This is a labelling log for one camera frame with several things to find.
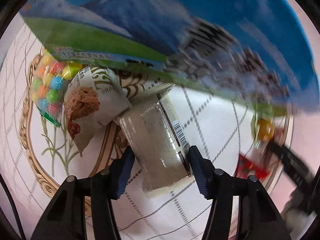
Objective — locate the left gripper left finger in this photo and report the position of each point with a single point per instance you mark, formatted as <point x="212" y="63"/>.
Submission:
<point x="64" y="217"/>

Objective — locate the white floral quilted blanket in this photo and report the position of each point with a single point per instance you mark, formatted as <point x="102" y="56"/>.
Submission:
<point x="36" y="156"/>

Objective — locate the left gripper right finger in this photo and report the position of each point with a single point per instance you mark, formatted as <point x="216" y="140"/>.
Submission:
<point x="258" y="217"/>

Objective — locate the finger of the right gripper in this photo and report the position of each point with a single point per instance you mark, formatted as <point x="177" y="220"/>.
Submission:
<point x="294" y="167"/>

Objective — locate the white beige snack pack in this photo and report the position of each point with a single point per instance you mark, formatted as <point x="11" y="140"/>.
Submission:
<point x="153" y="130"/>

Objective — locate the cardboard milk box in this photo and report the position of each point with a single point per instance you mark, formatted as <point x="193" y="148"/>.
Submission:
<point x="252" y="51"/>

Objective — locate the packaged brown marinated egg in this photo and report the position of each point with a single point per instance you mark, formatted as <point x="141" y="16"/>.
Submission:
<point x="262" y="131"/>

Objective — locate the small red pyramid snack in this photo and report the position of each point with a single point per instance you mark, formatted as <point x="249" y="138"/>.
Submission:
<point x="246" y="168"/>

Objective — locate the white cookie packet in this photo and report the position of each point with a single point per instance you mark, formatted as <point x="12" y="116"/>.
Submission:
<point x="93" y="99"/>

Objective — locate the colourful candy ball bag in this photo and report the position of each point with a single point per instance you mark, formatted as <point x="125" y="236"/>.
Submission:
<point x="49" y="85"/>

